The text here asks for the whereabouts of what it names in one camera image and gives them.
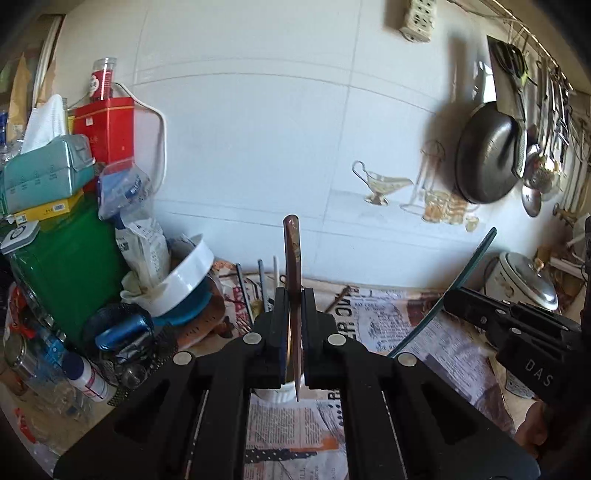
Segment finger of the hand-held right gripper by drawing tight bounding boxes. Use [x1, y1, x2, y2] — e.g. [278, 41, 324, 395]
[443, 300, 522, 344]
[445, 287, 580, 333]

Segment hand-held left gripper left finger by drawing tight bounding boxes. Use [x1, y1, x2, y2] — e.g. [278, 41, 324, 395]
[53, 286, 290, 480]

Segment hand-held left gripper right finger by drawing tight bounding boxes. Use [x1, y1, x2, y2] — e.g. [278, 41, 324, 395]
[300, 287, 541, 480]

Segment black chopstick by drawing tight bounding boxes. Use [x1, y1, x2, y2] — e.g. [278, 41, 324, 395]
[235, 263, 256, 320]

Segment white ceramic cup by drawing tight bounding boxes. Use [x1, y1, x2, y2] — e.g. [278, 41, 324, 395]
[252, 295, 305, 405]

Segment brown handled knife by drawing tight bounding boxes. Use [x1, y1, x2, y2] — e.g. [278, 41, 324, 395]
[283, 215, 305, 403]

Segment person's right hand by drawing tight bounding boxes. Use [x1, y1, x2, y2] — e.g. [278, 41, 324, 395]
[515, 402, 558, 457]

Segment white rice cooker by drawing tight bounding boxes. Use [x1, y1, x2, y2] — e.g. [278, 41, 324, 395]
[485, 251, 560, 315]

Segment newspaper print table cloth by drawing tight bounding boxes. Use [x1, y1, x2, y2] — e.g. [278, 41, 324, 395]
[175, 263, 518, 480]

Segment brown patterned plate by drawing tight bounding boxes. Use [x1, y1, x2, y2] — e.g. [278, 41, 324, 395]
[178, 288, 237, 352]

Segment blue bowl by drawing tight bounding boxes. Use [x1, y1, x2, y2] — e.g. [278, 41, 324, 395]
[157, 277, 219, 325]

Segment white bowl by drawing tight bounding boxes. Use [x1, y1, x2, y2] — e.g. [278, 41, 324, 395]
[121, 233, 216, 320]

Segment round steel ladle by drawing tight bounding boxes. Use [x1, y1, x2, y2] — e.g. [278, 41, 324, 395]
[521, 187, 543, 217]

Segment black mesh holder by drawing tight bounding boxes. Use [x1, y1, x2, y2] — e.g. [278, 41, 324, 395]
[106, 323, 179, 408]

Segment black frying pan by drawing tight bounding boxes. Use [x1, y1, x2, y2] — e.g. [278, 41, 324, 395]
[455, 102, 528, 205]

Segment white packet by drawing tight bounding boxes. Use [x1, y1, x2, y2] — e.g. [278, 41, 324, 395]
[115, 217, 172, 288]

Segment white spray bottle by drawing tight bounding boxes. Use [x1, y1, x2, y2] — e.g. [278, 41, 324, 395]
[62, 353, 117, 401]

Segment blue printed plastic bag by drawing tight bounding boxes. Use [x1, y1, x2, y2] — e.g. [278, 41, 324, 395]
[97, 164, 154, 221]

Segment dark hanging cleaver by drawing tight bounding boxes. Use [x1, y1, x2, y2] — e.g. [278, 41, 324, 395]
[487, 36, 528, 123]

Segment green tin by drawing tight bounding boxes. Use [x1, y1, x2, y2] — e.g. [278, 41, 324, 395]
[9, 203, 131, 334]

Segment glass jar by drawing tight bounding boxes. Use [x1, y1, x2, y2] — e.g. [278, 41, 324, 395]
[2, 332, 38, 382]

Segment red tin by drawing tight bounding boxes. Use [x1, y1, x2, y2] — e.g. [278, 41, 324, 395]
[73, 97, 137, 167]

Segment yellow box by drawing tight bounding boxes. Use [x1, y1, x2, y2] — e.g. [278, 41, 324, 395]
[11, 189, 87, 225]

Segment white case grey rim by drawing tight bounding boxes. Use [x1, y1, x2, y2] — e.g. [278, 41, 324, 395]
[0, 220, 41, 256]

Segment teal tissue box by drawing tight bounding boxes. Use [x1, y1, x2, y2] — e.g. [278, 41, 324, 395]
[2, 95, 96, 214]

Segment white power strip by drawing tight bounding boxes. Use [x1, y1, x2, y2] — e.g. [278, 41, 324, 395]
[399, 0, 438, 44]

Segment brown paper bag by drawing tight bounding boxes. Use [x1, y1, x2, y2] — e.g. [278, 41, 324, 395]
[7, 53, 58, 139]

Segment brass wall faucet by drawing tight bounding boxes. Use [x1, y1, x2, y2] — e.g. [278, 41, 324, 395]
[553, 202, 583, 228]

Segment white looped cable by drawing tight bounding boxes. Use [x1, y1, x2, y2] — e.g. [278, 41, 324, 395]
[113, 82, 168, 195]

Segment black handled scissors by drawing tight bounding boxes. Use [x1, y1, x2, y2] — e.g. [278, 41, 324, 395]
[501, 42, 528, 80]

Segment metal hanging rail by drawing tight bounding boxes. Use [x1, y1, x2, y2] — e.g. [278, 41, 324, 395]
[485, 0, 578, 93]

